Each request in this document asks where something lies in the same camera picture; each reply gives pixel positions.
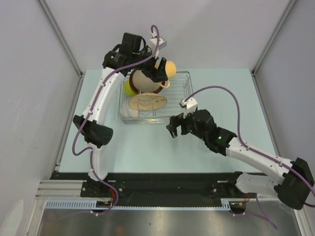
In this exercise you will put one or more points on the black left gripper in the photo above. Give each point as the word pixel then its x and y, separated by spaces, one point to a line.
pixel 159 74

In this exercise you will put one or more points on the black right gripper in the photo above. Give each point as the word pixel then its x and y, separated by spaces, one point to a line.
pixel 176 121

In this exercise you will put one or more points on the yellow mug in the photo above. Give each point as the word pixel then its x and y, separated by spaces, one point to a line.
pixel 171 70

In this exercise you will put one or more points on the red rimmed beige plate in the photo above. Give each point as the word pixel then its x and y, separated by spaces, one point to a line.
pixel 142 84

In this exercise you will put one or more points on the beige bird pattern plate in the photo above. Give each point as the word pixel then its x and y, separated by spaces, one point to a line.
pixel 147 102

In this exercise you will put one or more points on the lime green bowl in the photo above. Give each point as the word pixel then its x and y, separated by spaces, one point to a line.
pixel 128 89

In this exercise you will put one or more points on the white bowl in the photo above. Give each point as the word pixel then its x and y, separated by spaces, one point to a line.
pixel 128 112

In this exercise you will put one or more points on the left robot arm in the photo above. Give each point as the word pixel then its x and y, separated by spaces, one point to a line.
pixel 133 53

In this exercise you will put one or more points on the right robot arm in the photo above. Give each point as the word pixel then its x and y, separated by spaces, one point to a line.
pixel 290 181

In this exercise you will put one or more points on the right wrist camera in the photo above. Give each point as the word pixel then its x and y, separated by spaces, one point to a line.
pixel 189 106

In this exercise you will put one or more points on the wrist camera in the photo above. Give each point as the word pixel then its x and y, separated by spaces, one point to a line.
pixel 189 106
pixel 153 42

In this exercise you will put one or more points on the metal wire dish rack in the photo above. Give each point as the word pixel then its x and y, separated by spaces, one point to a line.
pixel 180 87

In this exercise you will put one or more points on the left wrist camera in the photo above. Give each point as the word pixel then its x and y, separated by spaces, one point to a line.
pixel 153 42

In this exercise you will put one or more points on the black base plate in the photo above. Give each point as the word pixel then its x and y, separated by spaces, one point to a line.
pixel 182 191

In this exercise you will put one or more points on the white slotted cable duct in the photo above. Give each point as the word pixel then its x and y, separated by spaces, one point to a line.
pixel 73 203

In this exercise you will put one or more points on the aluminium frame rail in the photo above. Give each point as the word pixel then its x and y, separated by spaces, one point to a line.
pixel 59 189

